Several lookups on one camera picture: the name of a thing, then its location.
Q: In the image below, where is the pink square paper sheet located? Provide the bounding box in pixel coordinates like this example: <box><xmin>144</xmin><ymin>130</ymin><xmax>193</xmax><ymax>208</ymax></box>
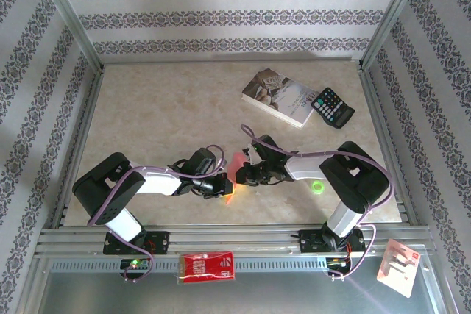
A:
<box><xmin>224</xmin><ymin>151</ymin><xmax>248</xmax><ymax>206</ymax></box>

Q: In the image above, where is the grey sheet metal tray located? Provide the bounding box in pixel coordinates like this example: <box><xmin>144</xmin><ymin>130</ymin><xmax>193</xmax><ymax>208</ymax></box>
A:
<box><xmin>35</xmin><ymin>269</ymin><xmax>448</xmax><ymax>314</ymax></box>

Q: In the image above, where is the paperback book with photo cover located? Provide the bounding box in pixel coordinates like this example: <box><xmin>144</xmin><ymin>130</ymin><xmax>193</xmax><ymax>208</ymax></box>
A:
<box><xmin>241</xmin><ymin>68</ymin><xmax>319</xmax><ymax>130</ymax></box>

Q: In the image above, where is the red packet in clear bag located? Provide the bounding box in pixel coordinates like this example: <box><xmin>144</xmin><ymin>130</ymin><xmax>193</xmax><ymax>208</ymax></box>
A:
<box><xmin>175</xmin><ymin>250</ymin><xmax>236</xmax><ymax>285</ymax></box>

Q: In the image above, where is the black calculator with coloured keys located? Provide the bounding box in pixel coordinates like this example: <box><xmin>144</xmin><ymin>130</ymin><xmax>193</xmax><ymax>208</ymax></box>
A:
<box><xmin>311</xmin><ymin>87</ymin><xmax>356</xmax><ymax>130</ymax></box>

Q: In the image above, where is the small black controller board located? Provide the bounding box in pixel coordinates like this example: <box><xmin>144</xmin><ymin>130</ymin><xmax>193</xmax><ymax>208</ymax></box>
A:
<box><xmin>326</xmin><ymin>257</ymin><xmax>351</xmax><ymax>271</ymax></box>
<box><xmin>120</xmin><ymin>258</ymin><xmax>152</xmax><ymax>273</ymax></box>

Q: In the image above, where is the pink blister pack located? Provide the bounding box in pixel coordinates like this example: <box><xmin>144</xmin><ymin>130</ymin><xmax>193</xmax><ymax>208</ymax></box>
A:
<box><xmin>375</xmin><ymin>238</ymin><xmax>422</xmax><ymax>299</ymax></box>

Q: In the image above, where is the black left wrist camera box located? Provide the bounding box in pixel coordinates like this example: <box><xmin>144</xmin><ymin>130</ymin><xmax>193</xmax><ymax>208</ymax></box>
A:
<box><xmin>186</xmin><ymin>147</ymin><xmax>217</xmax><ymax>176</ymax></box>

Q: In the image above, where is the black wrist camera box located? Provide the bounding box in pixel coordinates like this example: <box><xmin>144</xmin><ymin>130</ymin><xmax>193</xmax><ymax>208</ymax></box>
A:
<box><xmin>252</xmin><ymin>134</ymin><xmax>281</xmax><ymax>163</ymax></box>
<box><xmin>186</xmin><ymin>147</ymin><xmax>217</xmax><ymax>176</ymax></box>

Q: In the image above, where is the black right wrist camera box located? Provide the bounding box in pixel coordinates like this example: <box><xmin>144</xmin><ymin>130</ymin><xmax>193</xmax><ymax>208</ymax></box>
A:
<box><xmin>252</xmin><ymin>134</ymin><xmax>281</xmax><ymax>163</ymax></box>

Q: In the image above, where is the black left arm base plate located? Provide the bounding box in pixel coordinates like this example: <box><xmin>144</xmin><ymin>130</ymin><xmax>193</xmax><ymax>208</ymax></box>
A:
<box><xmin>102</xmin><ymin>231</ymin><xmax>171</xmax><ymax>256</ymax></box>

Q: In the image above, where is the grey slotted cable duct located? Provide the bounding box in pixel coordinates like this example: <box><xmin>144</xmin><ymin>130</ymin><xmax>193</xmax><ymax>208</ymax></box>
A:
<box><xmin>49</xmin><ymin>257</ymin><xmax>329</xmax><ymax>274</ymax></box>

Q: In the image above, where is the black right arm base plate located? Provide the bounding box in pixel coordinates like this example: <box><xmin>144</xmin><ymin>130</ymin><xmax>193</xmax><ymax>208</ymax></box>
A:
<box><xmin>300</xmin><ymin>230</ymin><xmax>366</xmax><ymax>254</ymax></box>

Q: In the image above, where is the thin aluminium table edge rail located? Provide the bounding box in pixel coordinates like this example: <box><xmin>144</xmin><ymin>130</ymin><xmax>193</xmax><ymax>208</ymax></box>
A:
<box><xmin>99</xmin><ymin>57</ymin><xmax>365</xmax><ymax>66</ymax></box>

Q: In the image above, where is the aluminium table side rail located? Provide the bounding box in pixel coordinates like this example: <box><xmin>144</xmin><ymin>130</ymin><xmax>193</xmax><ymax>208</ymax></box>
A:
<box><xmin>51</xmin><ymin>65</ymin><xmax>107</xmax><ymax>229</ymax></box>
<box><xmin>358</xmin><ymin>65</ymin><xmax>420</xmax><ymax>226</ymax></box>

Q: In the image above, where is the aluminium upright frame post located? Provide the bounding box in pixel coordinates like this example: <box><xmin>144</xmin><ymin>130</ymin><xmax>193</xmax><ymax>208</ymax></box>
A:
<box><xmin>359</xmin><ymin>0</ymin><xmax>428</xmax><ymax>71</ymax></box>
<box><xmin>31</xmin><ymin>0</ymin><xmax>105</xmax><ymax>72</ymax></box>

